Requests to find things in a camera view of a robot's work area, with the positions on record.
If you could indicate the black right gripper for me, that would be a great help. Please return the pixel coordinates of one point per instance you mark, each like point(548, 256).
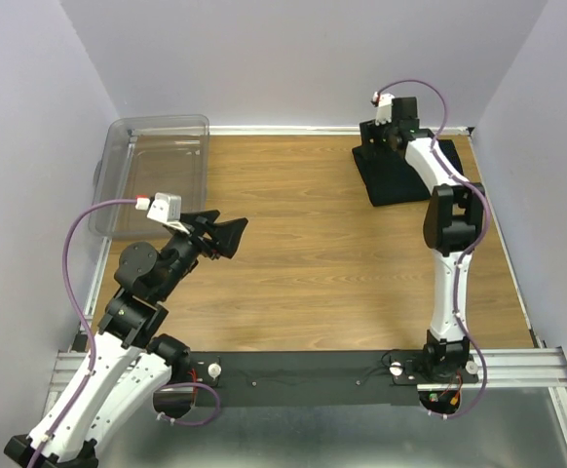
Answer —
point(371, 133)

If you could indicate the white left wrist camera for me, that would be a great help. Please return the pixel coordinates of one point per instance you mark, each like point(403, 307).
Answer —
point(163, 208)

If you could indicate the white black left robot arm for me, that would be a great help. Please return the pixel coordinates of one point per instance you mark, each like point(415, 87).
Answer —
point(129, 360)

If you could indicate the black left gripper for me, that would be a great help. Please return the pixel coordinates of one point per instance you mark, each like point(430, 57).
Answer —
point(204, 234)

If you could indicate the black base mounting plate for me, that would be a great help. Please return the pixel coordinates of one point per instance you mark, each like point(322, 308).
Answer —
point(319, 378)

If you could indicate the black t shirt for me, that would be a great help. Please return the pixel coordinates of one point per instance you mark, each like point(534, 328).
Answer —
point(389, 180)

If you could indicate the clear plastic storage bin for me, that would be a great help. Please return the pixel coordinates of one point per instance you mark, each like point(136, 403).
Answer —
point(146, 155)

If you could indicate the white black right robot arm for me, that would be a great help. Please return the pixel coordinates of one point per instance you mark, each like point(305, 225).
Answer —
point(452, 225)

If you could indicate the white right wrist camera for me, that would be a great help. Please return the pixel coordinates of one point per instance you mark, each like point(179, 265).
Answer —
point(383, 103)

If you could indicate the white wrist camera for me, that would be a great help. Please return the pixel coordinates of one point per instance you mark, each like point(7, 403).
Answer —
point(383, 103)
point(163, 208)

